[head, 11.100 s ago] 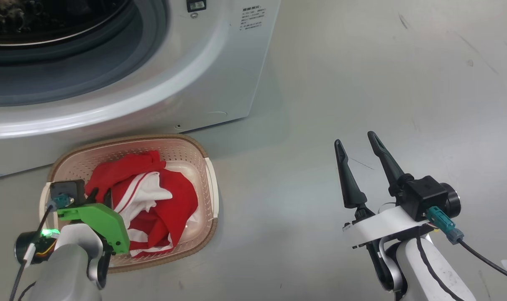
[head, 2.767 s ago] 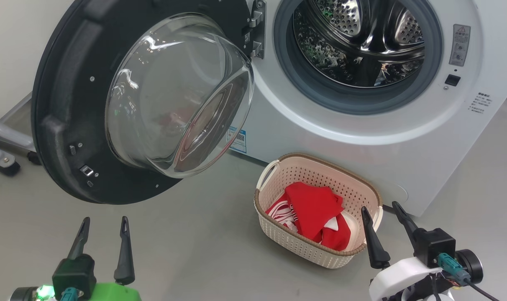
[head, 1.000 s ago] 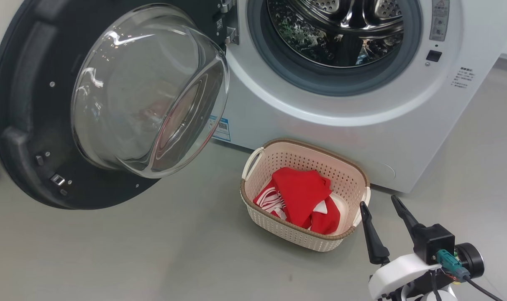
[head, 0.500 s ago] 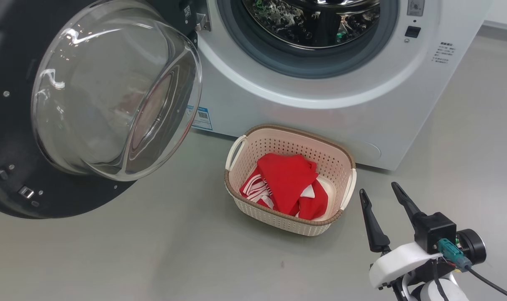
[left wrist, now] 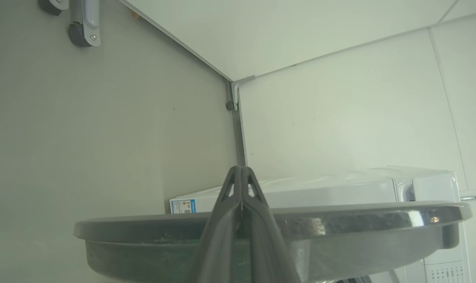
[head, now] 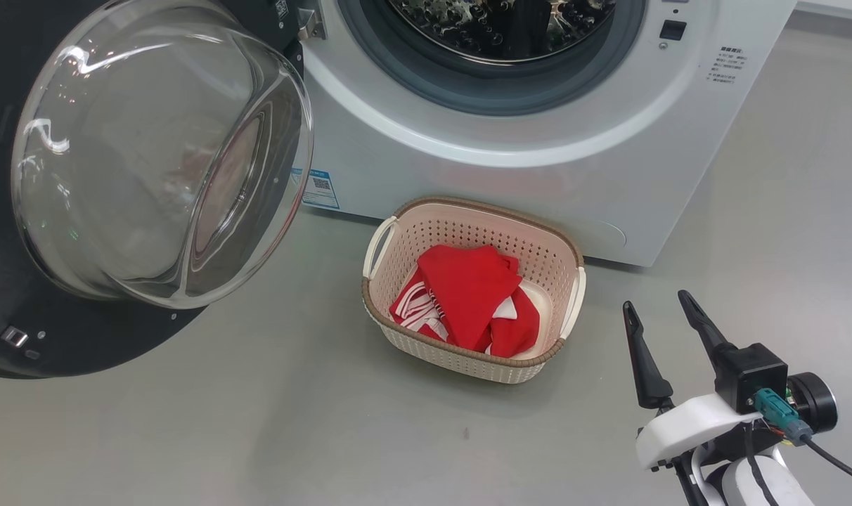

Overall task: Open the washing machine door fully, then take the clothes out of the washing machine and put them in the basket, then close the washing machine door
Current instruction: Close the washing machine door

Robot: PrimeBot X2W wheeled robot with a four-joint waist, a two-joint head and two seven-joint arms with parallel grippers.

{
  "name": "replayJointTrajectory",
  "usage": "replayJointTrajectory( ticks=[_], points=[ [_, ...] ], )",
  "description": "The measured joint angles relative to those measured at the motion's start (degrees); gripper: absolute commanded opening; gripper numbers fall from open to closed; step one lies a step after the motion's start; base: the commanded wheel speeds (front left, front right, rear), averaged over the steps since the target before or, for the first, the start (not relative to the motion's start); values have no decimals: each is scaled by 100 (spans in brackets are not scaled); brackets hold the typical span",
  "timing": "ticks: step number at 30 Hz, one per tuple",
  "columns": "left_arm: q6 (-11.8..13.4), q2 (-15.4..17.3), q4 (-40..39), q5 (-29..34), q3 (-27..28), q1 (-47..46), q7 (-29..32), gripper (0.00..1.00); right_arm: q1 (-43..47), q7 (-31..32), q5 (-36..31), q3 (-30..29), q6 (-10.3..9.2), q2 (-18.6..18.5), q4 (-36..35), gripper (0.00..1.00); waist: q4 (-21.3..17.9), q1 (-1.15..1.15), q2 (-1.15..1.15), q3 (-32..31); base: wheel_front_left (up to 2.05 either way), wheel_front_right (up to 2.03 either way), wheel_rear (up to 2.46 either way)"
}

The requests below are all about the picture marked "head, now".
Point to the white front-loading washing machine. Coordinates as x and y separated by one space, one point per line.
552 169

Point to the round dark glass washer door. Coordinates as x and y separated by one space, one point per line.
152 154

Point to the blue energy label sticker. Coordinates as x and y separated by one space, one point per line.
320 188

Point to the teal right camera connector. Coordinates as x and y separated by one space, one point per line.
781 414

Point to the cream perforated laundry basket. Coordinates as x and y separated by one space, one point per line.
461 355

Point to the red white-striped garment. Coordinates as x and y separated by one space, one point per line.
468 288

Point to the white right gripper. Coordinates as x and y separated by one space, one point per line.
686 429

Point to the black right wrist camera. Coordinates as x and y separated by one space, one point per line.
756 372

